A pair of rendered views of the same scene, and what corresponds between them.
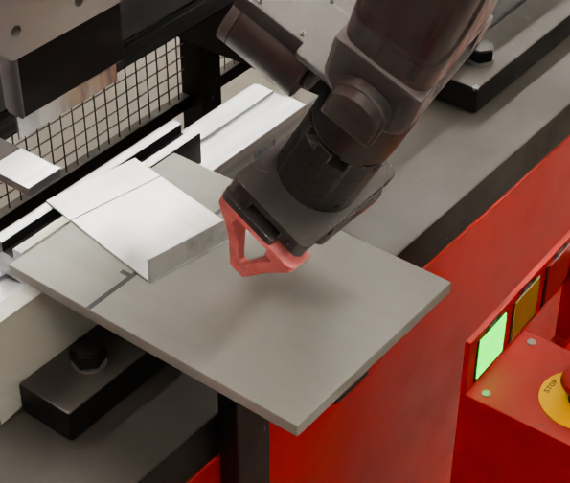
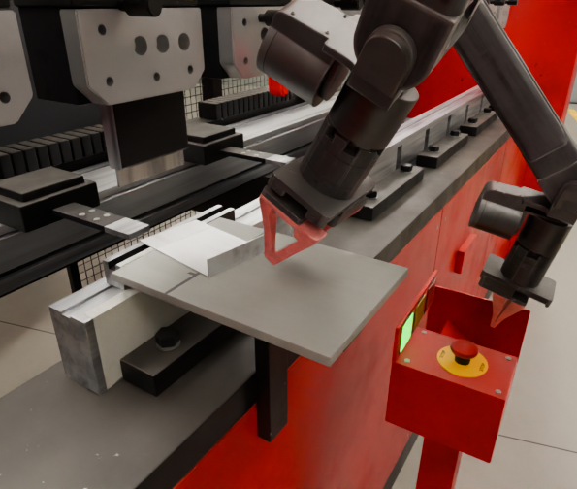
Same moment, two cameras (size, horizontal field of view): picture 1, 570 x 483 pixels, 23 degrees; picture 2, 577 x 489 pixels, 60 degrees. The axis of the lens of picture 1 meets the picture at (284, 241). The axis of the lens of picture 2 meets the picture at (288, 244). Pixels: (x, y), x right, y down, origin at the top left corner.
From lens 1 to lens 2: 49 cm
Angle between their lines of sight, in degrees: 13
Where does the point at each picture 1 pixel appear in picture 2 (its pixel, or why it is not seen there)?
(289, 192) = (311, 184)
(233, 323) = (269, 296)
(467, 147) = (371, 234)
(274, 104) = not seen: hidden behind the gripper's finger
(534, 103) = (400, 216)
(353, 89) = (386, 32)
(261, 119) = not seen: hidden behind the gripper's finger
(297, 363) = (320, 317)
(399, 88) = (431, 16)
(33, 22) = (122, 80)
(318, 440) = (310, 396)
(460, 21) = not seen: outside the picture
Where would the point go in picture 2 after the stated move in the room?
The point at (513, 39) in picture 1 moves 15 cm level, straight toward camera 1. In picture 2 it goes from (384, 189) to (391, 217)
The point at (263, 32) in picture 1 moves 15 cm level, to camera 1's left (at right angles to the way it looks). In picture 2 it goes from (294, 44) to (95, 46)
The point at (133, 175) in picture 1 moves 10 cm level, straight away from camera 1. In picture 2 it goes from (195, 227) to (191, 199)
